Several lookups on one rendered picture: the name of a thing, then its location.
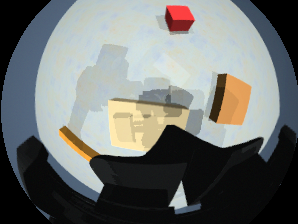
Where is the red square block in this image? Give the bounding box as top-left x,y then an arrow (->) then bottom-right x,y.
165,6 -> 196,32

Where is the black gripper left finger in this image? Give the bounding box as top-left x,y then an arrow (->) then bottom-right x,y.
89,124 -> 188,206

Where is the brown flat square block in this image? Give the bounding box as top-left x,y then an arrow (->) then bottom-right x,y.
209,73 -> 251,125

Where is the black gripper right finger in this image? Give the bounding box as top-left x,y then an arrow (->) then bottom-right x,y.
172,124 -> 265,206

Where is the orange long bar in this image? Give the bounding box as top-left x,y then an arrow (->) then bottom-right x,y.
59,125 -> 101,161

